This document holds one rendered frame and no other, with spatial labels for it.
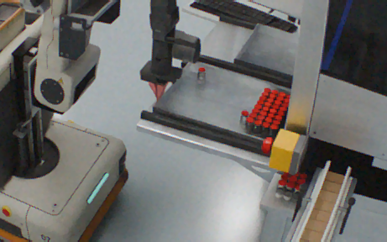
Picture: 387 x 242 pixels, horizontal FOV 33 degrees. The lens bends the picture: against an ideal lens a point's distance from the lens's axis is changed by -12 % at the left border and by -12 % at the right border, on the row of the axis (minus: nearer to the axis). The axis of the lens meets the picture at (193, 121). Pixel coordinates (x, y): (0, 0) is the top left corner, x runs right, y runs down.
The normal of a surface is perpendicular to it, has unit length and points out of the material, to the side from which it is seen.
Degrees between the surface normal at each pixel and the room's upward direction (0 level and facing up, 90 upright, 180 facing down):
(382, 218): 90
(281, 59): 0
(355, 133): 90
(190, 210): 0
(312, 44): 90
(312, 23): 90
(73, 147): 0
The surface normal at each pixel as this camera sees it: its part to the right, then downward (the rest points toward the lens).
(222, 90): 0.07, -0.80
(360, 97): -0.37, 0.54
